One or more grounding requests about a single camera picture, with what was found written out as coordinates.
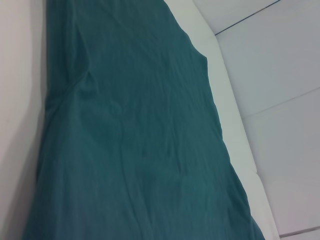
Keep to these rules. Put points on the teal blue t-shirt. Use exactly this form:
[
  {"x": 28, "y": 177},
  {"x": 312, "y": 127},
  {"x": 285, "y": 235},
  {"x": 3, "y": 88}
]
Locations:
[{"x": 137, "y": 125}]

